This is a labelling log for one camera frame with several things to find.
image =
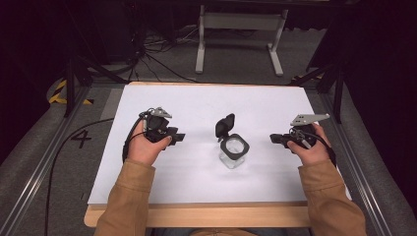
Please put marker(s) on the white metal table frame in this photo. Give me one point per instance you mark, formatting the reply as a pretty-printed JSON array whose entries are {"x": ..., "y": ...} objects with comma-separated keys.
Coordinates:
[{"x": 242, "y": 21}]

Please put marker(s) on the person's right hand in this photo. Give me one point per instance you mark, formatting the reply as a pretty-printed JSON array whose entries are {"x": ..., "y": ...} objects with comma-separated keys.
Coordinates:
[{"x": 314, "y": 155}]

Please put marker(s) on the yellow black hazard tape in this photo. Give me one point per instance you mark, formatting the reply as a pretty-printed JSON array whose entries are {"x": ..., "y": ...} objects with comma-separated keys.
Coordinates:
[{"x": 56, "y": 95}]

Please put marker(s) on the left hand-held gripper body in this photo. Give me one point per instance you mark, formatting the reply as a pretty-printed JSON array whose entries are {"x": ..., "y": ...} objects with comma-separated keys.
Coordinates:
[{"x": 156, "y": 126}]

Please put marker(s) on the white table sheet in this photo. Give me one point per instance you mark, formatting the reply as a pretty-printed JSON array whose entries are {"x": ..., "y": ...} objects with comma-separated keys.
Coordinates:
[{"x": 203, "y": 108}]

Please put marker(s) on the black tripod stand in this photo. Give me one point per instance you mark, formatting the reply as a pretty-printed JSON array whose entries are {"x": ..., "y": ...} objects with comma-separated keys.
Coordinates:
[
  {"x": 337, "y": 91},
  {"x": 69, "y": 85}
]

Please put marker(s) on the person's left hand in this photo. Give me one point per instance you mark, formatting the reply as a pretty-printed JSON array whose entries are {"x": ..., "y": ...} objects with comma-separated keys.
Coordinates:
[{"x": 142, "y": 149}]

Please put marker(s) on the clear jar with black lid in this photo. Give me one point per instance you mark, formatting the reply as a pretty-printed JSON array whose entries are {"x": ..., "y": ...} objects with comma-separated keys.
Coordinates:
[{"x": 234, "y": 154}]

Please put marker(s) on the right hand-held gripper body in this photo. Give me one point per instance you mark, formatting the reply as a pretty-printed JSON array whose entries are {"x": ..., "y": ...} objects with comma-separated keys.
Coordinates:
[{"x": 306, "y": 136}]

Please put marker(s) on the aluminium floor rail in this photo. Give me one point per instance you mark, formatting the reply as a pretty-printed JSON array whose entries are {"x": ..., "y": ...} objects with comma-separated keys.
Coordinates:
[
  {"x": 42, "y": 167},
  {"x": 354, "y": 170}
]

